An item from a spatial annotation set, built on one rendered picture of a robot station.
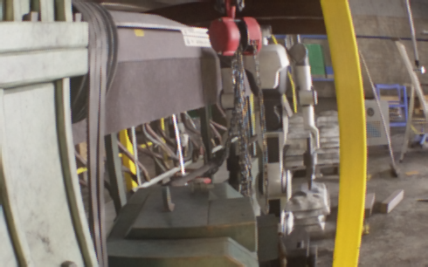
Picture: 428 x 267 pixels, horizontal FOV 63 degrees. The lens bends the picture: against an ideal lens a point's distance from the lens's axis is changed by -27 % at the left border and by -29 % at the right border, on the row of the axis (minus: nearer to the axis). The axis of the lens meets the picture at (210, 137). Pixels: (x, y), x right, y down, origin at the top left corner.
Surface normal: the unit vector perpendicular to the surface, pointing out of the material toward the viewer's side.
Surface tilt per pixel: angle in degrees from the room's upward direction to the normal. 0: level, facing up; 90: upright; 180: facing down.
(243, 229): 90
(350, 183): 90
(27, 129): 90
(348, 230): 90
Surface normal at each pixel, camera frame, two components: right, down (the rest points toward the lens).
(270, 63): -0.22, 0.15
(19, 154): 0.93, -0.04
